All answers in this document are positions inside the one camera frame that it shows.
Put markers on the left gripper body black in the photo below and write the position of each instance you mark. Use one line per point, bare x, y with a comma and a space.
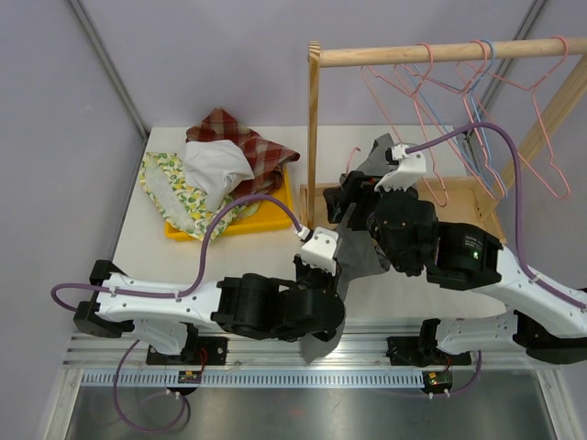
311, 277

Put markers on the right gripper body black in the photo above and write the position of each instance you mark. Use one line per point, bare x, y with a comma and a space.
365, 195

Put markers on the red plaid skirt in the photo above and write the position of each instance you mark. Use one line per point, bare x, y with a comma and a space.
266, 158

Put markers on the white skirt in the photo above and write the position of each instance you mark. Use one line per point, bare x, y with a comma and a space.
214, 167

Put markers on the lemon print skirt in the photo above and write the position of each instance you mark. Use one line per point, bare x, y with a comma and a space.
156, 185

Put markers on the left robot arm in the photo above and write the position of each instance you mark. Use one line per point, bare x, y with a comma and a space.
251, 305

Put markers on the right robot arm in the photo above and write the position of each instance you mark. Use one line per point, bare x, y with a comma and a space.
459, 257

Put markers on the yellow plastic tray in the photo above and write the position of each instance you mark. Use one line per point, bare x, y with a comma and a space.
255, 217

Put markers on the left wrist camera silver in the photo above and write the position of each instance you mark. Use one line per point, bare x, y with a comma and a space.
319, 249

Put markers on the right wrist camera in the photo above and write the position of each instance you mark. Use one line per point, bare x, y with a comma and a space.
405, 169

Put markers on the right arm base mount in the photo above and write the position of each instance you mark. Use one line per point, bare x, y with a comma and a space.
444, 342

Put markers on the aluminium rail frame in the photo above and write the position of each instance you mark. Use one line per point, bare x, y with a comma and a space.
377, 307

